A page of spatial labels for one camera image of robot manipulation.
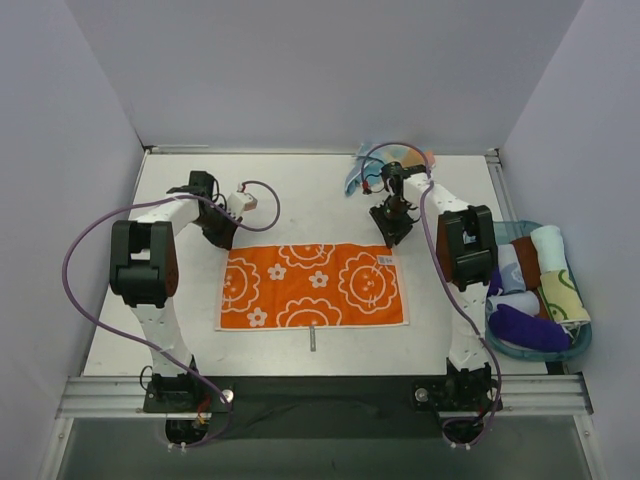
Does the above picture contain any cream green rolled towel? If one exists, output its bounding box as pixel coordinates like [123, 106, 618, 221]
[541, 269, 591, 325]

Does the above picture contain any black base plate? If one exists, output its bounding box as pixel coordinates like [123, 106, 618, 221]
[142, 373, 501, 443]

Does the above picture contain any orange flower pattern towel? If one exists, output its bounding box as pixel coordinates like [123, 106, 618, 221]
[218, 243, 409, 331]

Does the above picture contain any purple rolled towel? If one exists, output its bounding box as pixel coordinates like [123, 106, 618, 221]
[488, 304, 571, 352]
[487, 268, 503, 296]

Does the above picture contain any grey towel hang loop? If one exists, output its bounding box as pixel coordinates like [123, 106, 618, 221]
[309, 325, 317, 352]

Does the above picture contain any purple rolled towel back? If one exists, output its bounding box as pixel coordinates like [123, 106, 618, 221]
[487, 268, 503, 296]

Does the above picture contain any blue orange patterned towel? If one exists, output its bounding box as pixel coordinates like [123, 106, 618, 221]
[344, 142, 436, 197]

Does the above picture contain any mint white rolled towel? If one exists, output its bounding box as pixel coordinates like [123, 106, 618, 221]
[530, 225, 568, 274]

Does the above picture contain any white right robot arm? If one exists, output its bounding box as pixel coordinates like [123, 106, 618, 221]
[370, 162, 498, 410]

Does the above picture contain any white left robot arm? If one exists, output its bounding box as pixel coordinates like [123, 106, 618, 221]
[109, 171, 237, 412]

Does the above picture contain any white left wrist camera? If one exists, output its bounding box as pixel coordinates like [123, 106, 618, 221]
[226, 191, 258, 218]

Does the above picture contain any brown rolled towel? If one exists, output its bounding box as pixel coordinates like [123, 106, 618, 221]
[511, 236, 541, 291]

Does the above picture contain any teal plastic basket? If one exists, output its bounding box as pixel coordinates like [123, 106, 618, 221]
[485, 220, 593, 363]

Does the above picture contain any purple rolled towel front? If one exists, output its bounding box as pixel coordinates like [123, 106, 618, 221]
[488, 304, 571, 352]

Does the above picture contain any light blue rolled towel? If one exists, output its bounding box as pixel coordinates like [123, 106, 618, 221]
[498, 244, 526, 294]

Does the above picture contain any aluminium front rail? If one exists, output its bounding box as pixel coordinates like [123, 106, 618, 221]
[56, 375, 593, 419]

